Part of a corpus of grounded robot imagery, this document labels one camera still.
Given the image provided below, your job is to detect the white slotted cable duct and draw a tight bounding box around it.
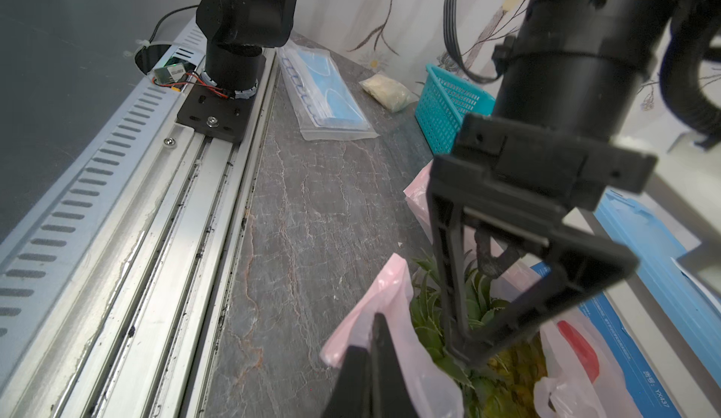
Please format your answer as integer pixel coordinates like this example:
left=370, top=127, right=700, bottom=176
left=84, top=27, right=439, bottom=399
left=0, top=20, right=210, bottom=385

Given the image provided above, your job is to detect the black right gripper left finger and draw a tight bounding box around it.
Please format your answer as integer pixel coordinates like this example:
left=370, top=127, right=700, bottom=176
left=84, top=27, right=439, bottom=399
left=322, top=346, right=372, bottom=418

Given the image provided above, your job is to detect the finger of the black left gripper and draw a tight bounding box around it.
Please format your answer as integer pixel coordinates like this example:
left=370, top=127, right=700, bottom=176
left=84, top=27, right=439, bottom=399
left=454, top=237, right=640, bottom=367
left=427, top=189, right=471, bottom=356

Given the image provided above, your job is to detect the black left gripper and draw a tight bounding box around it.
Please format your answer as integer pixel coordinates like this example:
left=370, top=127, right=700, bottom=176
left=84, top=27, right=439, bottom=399
left=430, top=0, right=679, bottom=238

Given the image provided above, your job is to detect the pink plastic bag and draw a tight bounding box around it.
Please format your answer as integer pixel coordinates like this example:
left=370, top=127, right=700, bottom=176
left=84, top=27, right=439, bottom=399
left=321, top=163, right=640, bottom=417

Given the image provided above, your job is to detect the blue lidded storage box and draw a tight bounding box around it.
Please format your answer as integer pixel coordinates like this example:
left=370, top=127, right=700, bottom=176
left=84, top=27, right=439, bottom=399
left=528, top=135, right=721, bottom=418

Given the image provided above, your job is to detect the small green circuit board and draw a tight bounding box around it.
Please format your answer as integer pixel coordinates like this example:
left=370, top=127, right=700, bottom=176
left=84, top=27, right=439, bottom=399
left=153, top=63, right=187, bottom=86

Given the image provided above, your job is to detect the teal plastic basket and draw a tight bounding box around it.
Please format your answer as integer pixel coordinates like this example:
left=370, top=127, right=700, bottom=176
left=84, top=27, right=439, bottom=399
left=415, top=64, right=495, bottom=155

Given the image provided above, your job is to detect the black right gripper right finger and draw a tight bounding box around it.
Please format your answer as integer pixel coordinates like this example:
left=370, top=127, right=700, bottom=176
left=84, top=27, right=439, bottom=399
left=371, top=313, right=418, bottom=418

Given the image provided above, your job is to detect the packet of blue face masks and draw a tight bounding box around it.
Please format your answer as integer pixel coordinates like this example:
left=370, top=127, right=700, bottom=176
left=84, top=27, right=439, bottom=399
left=277, top=42, right=377, bottom=141

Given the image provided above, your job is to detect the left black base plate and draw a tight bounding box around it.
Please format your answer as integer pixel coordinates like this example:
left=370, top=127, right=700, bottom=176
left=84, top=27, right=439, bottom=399
left=176, top=86, right=257, bottom=144

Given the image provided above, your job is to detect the bag of white contents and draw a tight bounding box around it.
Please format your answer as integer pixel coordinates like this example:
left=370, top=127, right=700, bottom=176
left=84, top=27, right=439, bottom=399
left=360, top=74, right=419, bottom=113

